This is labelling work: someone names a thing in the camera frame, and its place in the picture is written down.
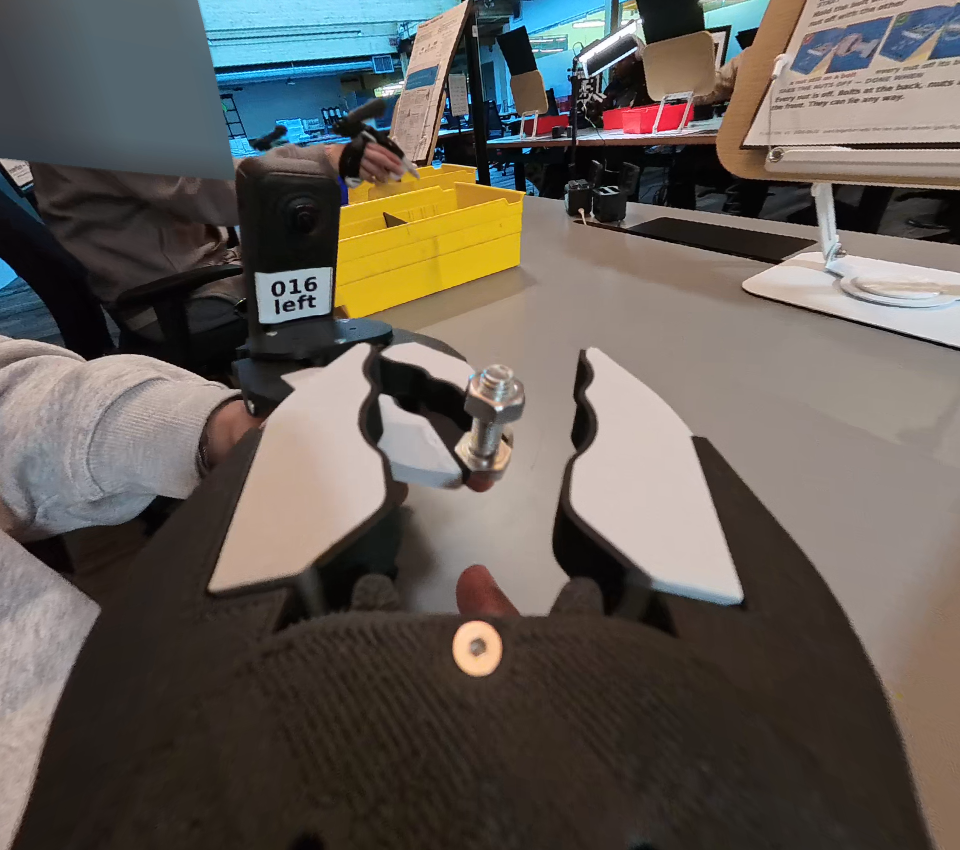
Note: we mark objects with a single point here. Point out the light bar lamp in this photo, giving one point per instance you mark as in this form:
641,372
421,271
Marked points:
609,52

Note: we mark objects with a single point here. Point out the printed instruction sheet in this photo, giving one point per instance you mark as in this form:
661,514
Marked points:
885,3

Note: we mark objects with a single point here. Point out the black panel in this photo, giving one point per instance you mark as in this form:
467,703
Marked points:
516,49
667,3

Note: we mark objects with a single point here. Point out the yellow divided plastic bin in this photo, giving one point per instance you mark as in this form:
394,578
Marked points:
435,258

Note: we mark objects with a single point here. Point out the white board stand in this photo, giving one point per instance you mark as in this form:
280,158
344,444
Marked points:
787,288

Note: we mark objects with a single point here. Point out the person's right hand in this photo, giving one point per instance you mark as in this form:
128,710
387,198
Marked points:
484,595

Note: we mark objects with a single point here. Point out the red plastic bin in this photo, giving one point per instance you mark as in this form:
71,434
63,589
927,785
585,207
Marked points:
637,119
544,124

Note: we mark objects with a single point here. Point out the silver hex bolt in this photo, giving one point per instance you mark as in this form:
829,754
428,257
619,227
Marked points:
487,451

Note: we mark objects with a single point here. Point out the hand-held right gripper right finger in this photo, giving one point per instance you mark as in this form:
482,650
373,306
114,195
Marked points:
652,490

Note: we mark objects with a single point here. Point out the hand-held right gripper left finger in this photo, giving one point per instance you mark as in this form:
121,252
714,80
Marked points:
307,483

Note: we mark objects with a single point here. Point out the black office chair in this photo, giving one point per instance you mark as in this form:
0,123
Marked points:
172,284

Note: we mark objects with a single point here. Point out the silver hex nut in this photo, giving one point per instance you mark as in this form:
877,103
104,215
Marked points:
495,400

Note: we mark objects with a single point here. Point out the black charger block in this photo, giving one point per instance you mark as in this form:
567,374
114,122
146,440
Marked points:
615,198
580,199

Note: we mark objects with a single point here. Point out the person's left hand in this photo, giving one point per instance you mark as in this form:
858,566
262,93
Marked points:
225,430

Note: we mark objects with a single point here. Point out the black steel pillar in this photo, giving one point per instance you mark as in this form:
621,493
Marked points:
466,40

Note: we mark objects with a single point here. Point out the rounded wooden board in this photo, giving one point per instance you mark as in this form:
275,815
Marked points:
529,93
679,67

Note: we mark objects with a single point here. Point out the person's left forearm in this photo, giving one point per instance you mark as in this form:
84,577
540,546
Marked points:
97,430

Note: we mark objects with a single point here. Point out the grey desk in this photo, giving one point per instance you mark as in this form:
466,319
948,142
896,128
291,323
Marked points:
787,415

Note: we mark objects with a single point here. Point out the long wooden office desk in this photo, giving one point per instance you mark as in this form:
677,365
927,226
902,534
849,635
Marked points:
600,139

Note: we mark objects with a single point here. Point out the cardboard instruction board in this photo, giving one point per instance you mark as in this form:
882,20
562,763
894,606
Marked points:
427,93

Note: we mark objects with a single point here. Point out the wooden instruction board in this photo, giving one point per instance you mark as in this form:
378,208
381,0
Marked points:
757,78

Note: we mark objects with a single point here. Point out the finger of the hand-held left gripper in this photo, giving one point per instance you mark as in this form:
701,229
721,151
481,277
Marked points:
427,363
416,441

